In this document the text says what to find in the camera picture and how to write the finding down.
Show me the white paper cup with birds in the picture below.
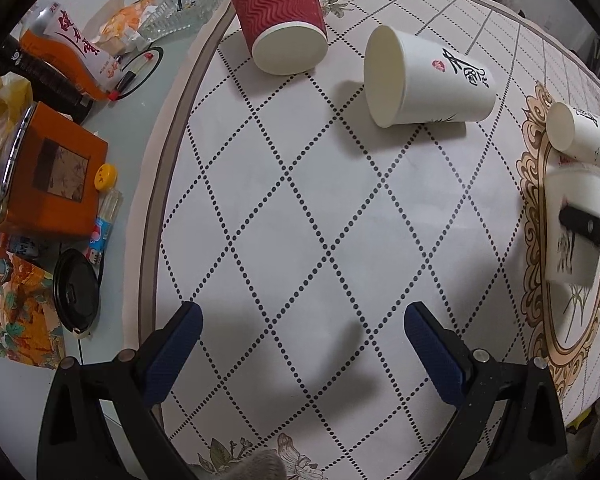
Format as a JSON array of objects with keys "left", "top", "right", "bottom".
[{"left": 544, "top": 162, "right": 600, "bottom": 287}]

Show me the white paper cup centre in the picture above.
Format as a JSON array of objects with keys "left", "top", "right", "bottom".
[{"left": 546, "top": 102, "right": 600, "bottom": 168}]

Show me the white paper cup left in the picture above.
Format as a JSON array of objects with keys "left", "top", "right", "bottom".
[{"left": 363, "top": 25, "right": 496, "bottom": 128}]

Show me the red corrugated paper cup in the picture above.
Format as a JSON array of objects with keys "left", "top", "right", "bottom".
[{"left": 232, "top": 0, "right": 328, "bottom": 76}]

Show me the black round lid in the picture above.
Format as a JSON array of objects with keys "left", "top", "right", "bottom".
[{"left": 52, "top": 248, "right": 100, "bottom": 337}]

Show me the floral patterned tablecloth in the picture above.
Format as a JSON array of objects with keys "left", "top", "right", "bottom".
[{"left": 125, "top": 0, "right": 600, "bottom": 479}]

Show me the orange box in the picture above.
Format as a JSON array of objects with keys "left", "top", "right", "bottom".
[{"left": 0, "top": 103, "right": 108, "bottom": 240}]

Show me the small yellow smiley cap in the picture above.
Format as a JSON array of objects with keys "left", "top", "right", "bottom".
[{"left": 94, "top": 162, "right": 118, "bottom": 193}]

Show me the glass ashtray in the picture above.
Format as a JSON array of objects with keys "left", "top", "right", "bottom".
[{"left": 138, "top": 0, "right": 224, "bottom": 42}]

